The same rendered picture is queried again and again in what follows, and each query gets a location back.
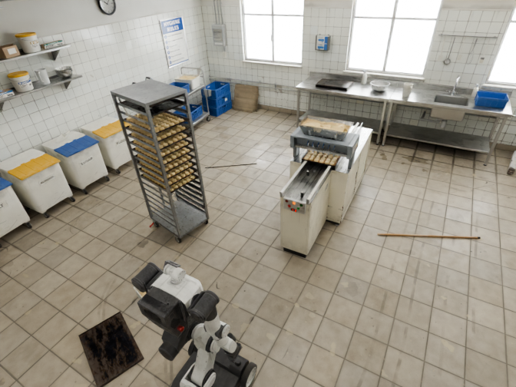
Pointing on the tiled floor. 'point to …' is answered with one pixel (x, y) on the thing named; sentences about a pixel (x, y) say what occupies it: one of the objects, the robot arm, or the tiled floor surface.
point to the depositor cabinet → (342, 177)
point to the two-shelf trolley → (194, 93)
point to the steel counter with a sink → (444, 104)
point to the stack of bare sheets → (110, 349)
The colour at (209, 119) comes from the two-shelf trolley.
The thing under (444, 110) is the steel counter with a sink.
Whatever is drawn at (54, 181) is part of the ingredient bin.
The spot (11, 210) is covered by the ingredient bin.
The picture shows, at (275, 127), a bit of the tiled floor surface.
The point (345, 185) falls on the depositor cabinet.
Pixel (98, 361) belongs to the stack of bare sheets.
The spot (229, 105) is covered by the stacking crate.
